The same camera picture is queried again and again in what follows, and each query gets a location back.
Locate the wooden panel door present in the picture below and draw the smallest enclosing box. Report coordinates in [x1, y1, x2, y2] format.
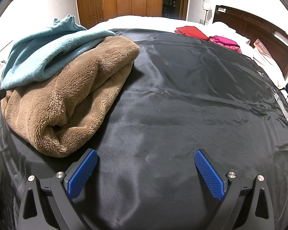
[75, 0, 104, 29]

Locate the magenta fleece garment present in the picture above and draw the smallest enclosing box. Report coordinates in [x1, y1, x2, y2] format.
[209, 35, 242, 53]

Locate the dark wooden headboard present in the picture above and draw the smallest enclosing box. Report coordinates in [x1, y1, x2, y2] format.
[212, 5, 288, 77]

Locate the white table lamp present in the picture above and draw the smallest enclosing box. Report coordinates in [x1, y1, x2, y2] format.
[203, 2, 212, 25]

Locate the wooden wardrobe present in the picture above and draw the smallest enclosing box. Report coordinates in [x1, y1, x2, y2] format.
[65, 0, 164, 22]

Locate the black satin sheet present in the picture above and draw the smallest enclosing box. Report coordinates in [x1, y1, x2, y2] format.
[0, 27, 288, 230]

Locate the brown fleece garment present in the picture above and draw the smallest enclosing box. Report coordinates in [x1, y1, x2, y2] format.
[1, 35, 141, 158]

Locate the red folded garment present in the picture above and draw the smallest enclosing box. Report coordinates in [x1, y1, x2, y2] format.
[175, 25, 210, 41]

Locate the dark open doorway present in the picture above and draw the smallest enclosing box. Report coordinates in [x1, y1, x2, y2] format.
[162, 0, 190, 21]

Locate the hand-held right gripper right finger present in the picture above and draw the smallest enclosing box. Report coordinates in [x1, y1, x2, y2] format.
[194, 149, 273, 230]

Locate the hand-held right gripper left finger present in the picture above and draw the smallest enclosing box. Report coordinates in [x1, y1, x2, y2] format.
[19, 149, 99, 230]

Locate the white dotted pillow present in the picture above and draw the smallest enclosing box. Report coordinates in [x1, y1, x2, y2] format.
[230, 32, 252, 51]

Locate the pink striped pillow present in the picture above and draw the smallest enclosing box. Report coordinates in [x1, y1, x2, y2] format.
[253, 39, 286, 89]

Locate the blue knit sweater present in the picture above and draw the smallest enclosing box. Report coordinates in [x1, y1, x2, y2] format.
[0, 14, 117, 90]

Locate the bed with white quilt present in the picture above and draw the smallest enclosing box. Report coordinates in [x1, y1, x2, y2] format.
[88, 16, 286, 89]

